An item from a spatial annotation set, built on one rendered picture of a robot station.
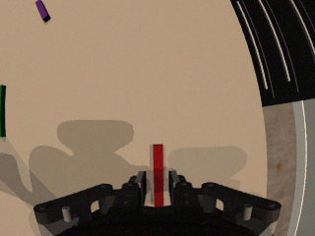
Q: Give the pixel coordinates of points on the purple rod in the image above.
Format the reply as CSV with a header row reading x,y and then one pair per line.
x,y
42,10

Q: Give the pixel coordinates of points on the green rod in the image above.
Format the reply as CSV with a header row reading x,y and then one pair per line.
x,y
2,111

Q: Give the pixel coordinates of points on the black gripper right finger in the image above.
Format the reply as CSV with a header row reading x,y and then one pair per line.
x,y
258,214

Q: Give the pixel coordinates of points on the red rod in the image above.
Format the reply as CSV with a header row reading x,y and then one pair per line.
x,y
158,175

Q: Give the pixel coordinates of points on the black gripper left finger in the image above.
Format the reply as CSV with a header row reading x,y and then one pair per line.
x,y
55,216

